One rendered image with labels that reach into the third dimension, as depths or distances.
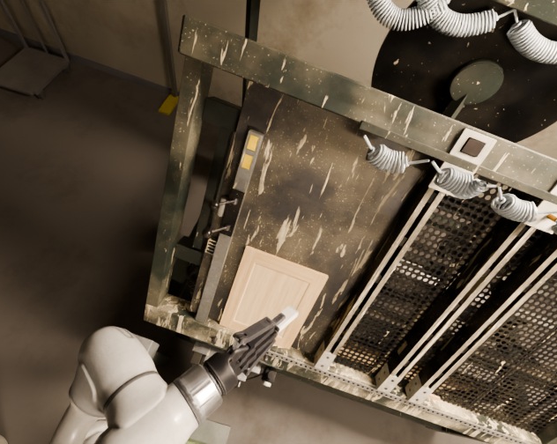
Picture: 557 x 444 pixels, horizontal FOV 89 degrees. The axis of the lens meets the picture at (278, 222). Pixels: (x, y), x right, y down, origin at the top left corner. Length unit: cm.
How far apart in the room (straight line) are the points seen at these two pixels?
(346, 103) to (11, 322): 257
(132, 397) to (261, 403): 188
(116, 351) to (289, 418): 195
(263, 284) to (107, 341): 77
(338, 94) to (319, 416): 220
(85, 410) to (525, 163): 123
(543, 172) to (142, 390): 116
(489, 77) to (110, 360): 150
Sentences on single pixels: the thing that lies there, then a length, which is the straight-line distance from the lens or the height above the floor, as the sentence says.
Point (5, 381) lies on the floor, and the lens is 273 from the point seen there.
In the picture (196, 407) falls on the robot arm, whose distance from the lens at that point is 61.
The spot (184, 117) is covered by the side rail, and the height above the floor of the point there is 168.
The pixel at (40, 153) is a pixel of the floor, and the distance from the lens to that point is 348.
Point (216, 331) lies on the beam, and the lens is 153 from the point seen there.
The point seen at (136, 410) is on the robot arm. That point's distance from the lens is 61.
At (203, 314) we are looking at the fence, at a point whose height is 94.
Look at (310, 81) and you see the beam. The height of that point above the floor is 191.
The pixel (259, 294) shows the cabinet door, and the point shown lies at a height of 112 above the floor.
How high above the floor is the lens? 241
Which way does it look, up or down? 59 degrees down
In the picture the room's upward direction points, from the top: 23 degrees clockwise
